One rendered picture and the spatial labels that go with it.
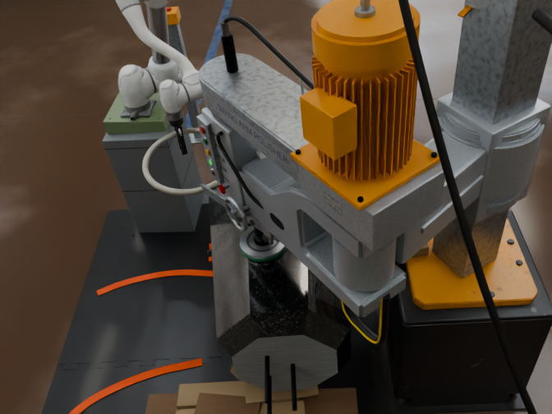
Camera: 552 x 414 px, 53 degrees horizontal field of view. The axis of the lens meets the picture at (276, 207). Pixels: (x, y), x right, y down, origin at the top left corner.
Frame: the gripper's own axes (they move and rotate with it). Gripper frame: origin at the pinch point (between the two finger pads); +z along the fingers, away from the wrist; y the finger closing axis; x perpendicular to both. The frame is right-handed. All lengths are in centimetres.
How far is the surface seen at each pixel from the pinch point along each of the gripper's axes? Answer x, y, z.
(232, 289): -3, 98, 4
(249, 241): 11, 84, -6
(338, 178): 22, 150, -97
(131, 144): -26.0, -29.6, 11.9
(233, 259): 2, 83, 4
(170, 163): -7.6, -20.2, 25.7
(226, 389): -19, 116, 55
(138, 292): -50, 19, 84
